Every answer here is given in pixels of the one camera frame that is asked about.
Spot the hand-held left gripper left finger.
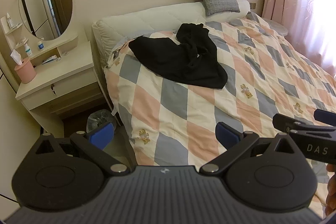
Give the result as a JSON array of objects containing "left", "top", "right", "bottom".
[{"left": 34, "top": 122, "right": 131, "bottom": 175}]

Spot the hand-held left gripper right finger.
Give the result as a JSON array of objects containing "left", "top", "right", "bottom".
[{"left": 199, "top": 122, "right": 298, "bottom": 175}]

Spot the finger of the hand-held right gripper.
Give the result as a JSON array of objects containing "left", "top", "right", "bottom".
[
  {"left": 313, "top": 109, "right": 336, "bottom": 126},
  {"left": 272, "top": 113, "right": 308, "bottom": 133}
]

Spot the black garment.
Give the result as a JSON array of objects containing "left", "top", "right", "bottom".
[{"left": 129, "top": 23, "right": 228, "bottom": 89}]

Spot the person's right hand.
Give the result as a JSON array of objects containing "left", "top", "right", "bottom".
[{"left": 325, "top": 163, "right": 336, "bottom": 215}]

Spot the trash bin with plastic bag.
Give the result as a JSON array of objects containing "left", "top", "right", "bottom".
[{"left": 86, "top": 109, "right": 117, "bottom": 135}]

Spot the checkered bear print quilt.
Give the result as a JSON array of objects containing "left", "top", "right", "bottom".
[{"left": 104, "top": 11, "right": 336, "bottom": 214}]

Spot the cream vanity dresser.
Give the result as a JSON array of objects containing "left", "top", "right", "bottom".
[{"left": 0, "top": 14, "right": 109, "bottom": 133}]

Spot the blue and white tube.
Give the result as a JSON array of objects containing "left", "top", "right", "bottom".
[{"left": 41, "top": 55, "right": 57, "bottom": 65}]

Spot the pink tissue holder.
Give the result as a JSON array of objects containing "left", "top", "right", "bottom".
[{"left": 14, "top": 57, "right": 37, "bottom": 84}]

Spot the white tissue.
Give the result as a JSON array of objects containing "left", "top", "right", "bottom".
[{"left": 10, "top": 49, "right": 23, "bottom": 66}]

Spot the white bolster pillow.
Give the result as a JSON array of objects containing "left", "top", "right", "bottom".
[{"left": 206, "top": 0, "right": 253, "bottom": 22}]

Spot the white bed headboard roll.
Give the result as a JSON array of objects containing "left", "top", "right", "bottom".
[{"left": 92, "top": 2, "right": 208, "bottom": 67}]

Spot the white bottle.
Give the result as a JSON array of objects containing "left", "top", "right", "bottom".
[{"left": 6, "top": 12, "right": 17, "bottom": 29}]

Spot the round wall mirror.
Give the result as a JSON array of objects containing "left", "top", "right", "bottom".
[{"left": 18, "top": 0, "right": 73, "bottom": 41}]

